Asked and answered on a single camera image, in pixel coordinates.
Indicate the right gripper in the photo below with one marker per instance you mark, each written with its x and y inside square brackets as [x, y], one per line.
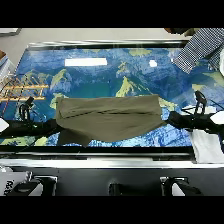
[175, 120]

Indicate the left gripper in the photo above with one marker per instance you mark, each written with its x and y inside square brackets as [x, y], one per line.
[51, 126]

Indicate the olive green pants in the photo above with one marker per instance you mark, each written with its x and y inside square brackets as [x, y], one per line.
[110, 118]

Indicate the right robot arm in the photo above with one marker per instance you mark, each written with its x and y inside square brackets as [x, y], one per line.
[203, 121]

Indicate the brown clothes hanger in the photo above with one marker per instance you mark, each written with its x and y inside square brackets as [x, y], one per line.
[28, 87]
[23, 98]

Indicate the white garment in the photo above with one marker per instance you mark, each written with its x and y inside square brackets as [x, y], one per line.
[208, 146]

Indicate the checked shirt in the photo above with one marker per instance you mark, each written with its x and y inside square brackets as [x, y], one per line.
[200, 46]

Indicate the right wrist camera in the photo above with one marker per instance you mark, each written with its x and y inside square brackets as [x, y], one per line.
[200, 100]

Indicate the silver frame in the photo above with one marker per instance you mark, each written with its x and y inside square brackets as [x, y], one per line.
[110, 163]

